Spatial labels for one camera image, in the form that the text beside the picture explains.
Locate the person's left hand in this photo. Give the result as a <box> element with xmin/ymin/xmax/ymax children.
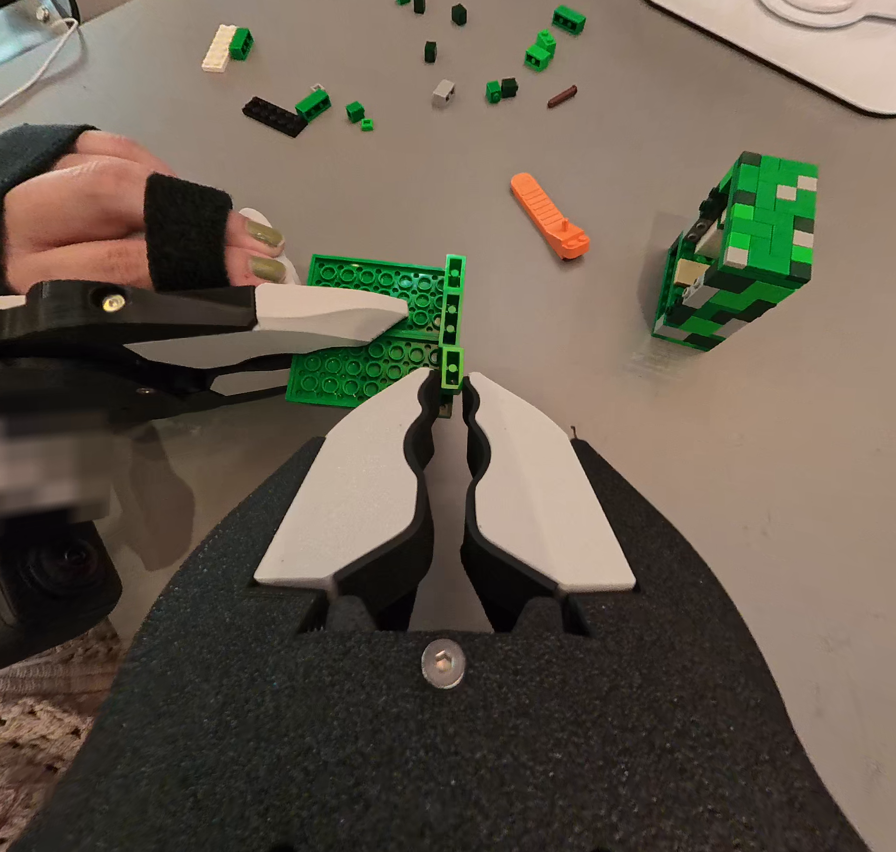
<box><xmin>0</xmin><ymin>124</ymin><xmax>289</xmax><ymax>294</ymax></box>

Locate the black lego plate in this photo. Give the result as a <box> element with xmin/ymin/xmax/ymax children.
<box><xmin>241</xmin><ymin>96</ymin><xmax>309</xmax><ymax>139</ymax></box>

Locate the green blocky lego build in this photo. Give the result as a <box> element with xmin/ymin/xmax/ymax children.
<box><xmin>651</xmin><ymin>152</ymin><xmax>820</xmax><ymax>353</ymax></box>

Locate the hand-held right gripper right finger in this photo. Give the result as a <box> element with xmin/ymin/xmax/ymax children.
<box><xmin>461</xmin><ymin>372</ymin><xmax>638</xmax><ymax>633</ymax></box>

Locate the white cable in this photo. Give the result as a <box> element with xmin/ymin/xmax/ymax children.
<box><xmin>0</xmin><ymin>17</ymin><xmax>79</xmax><ymax>109</ymax></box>

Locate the orange brick separator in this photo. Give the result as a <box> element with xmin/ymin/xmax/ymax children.
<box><xmin>510</xmin><ymin>173</ymin><xmax>591</xmax><ymax>261</ymax></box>

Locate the metal bracket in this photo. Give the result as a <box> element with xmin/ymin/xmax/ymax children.
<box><xmin>0</xmin><ymin>0</ymin><xmax>81</xmax><ymax>65</ymax></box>

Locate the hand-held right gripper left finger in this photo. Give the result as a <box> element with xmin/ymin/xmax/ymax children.
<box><xmin>253</xmin><ymin>368</ymin><xmax>436</xmax><ymax>631</ymax></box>

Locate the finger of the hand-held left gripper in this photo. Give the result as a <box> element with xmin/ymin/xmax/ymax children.
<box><xmin>209</xmin><ymin>365</ymin><xmax>296</xmax><ymax>398</ymax></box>
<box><xmin>129</xmin><ymin>283</ymin><xmax>411</xmax><ymax>364</ymax></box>

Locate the white lego plate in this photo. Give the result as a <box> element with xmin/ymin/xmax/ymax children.
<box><xmin>201</xmin><ymin>23</ymin><xmax>239</xmax><ymax>73</ymax></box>

